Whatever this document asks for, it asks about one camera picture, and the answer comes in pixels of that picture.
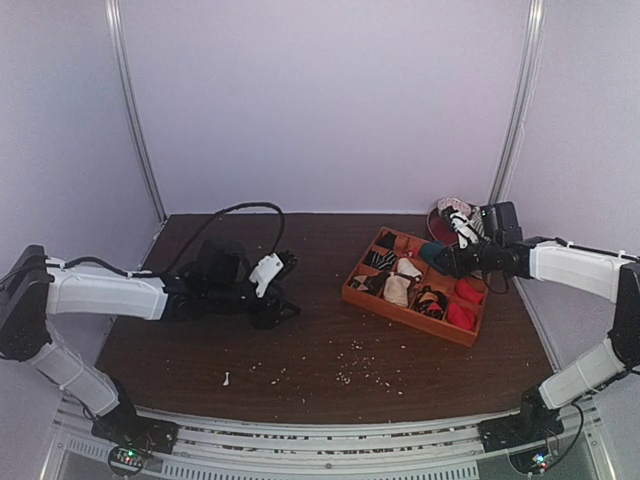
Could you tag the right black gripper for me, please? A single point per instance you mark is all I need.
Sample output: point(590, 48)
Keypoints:
point(454, 258)

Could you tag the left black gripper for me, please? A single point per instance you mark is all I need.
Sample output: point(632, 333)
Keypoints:
point(266, 317)

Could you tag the dark green patterned sock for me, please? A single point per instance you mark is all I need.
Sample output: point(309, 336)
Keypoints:
point(429, 251)

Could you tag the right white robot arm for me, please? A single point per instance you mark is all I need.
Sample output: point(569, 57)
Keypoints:
point(499, 246)

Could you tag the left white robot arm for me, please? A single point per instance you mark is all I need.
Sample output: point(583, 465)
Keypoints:
point(220, 281)

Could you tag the red round plate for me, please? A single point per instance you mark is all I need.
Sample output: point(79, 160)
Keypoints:
point(439, 230)

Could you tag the red white rolled sock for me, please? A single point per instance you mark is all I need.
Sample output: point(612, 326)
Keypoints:
point(412, 253)

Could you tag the black orange patterned sock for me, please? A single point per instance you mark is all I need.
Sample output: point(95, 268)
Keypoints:
point(431, 303)

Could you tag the white dotted bowl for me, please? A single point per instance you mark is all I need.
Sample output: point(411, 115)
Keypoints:
point(455, 203)

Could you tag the cream rolled sock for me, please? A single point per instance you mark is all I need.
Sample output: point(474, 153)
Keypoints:
point(399, 283)

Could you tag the orange wooden divided tray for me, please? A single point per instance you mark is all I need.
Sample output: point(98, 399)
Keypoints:
point(407, 316)

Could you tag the black white striped sock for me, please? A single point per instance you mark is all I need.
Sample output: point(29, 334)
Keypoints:
point(380, 261)

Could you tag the black rolled sock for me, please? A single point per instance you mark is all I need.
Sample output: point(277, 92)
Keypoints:
point(386, 240)

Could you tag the argyle brown sock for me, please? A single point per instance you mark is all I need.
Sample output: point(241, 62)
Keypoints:
point(370, 284)

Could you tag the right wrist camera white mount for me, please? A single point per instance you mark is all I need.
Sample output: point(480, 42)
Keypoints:
point(469, 230)

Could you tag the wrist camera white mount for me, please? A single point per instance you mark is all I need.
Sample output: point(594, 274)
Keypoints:
point(469, 230)
point(272, 267)

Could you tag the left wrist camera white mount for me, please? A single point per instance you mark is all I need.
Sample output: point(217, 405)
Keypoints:
point(272, 267)

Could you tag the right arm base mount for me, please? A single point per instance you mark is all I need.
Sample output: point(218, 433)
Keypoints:
point(520, 435)

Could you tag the right aluminium frame post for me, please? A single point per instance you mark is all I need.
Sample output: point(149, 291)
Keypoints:
point(523, 96)

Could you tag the aluminium frame post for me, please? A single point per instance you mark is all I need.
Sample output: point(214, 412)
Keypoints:
point(116, 31)
point(523, 96)

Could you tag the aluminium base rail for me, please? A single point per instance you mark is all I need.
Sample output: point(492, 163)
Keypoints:
point(212, 448)

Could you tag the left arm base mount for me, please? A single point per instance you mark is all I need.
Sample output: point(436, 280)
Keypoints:
point(135, 442)

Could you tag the left aluminium frame post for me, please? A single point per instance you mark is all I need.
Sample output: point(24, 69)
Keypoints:
point(116, 31)

